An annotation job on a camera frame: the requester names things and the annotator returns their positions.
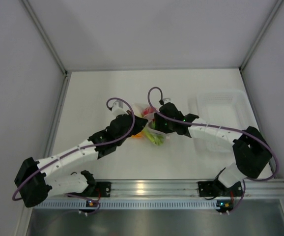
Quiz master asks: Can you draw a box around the clear polka dot zip bag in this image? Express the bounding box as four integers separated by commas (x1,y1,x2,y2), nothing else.
132,103,170,142

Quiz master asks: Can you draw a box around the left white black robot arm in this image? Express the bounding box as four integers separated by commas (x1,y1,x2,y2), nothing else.
12,114,148,207

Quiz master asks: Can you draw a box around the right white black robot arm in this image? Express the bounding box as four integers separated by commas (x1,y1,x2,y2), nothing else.
154,102,272,196

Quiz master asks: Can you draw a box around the pale green toy celery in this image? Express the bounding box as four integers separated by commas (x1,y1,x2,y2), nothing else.
143,127,166,146

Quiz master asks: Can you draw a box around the orange toy pepper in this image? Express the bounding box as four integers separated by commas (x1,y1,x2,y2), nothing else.
132,131,144,138

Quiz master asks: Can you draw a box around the red toy pepper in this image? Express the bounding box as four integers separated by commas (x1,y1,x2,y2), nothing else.
142,106,156,117

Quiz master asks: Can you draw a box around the white plastic basket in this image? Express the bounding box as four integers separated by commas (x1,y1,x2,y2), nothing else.
188,89,272,173

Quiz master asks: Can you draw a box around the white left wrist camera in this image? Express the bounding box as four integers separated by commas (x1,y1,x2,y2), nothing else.
111,100,129,118

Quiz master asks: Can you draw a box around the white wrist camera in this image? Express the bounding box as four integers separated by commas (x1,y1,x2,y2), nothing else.
111,100,129,118
159,98,171,105

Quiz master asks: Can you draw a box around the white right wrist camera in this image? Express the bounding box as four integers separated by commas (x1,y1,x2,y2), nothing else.
159,98,171,105

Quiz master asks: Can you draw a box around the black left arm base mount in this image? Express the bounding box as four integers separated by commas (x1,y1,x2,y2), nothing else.
69,181,112,198

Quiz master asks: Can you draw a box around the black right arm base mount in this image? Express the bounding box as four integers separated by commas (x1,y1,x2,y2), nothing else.
198,169,231,200

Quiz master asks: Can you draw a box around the slotted white cable duct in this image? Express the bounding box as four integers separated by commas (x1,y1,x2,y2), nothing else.
34,198,223,210

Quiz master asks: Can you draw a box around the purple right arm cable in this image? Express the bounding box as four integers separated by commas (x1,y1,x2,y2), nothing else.
147,87,280,182

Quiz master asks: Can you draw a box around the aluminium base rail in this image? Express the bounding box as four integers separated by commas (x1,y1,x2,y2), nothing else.
33,178,284,199

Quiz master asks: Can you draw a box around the aluminium frame post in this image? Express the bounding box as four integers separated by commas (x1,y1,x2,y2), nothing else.
20,0,68,76

